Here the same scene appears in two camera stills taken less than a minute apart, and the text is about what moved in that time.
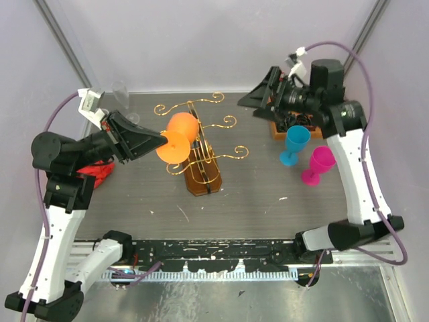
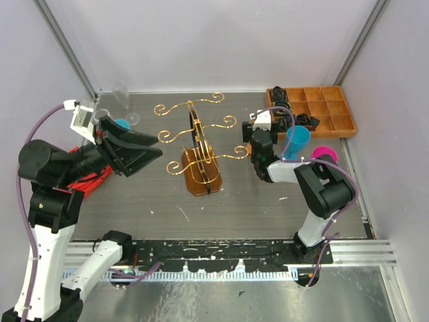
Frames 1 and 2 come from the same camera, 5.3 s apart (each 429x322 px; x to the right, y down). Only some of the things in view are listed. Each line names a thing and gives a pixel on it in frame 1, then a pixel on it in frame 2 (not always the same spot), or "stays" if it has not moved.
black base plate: (216, 255) stays
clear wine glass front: (120, 92) stays
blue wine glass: (297, 139) stays
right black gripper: (273, 80) to (247, 131)
